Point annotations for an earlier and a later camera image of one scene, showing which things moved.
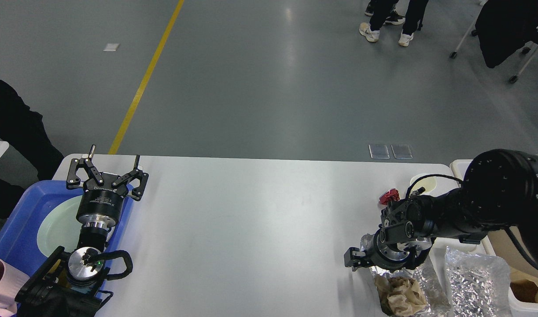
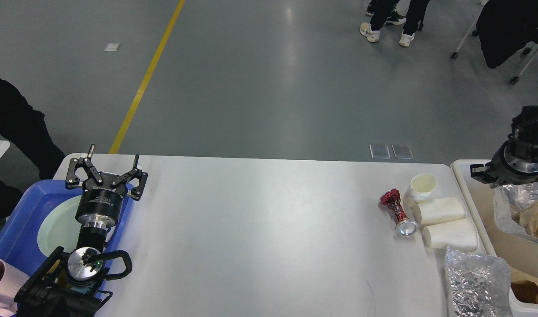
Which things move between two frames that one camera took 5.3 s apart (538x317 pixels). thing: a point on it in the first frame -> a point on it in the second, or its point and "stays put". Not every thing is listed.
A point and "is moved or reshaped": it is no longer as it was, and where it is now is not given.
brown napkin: (399, 296) is moved or reshaped
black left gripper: (99, 205) stays put
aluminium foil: (423, 270) is moved or reshaped
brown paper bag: (528, 288) stays put
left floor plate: (379, 151) stays put
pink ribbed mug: (4, 281) stays put
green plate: (61, 228) stays put
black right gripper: (393, 257) -> (513, 164)
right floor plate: (401, 151) stays put
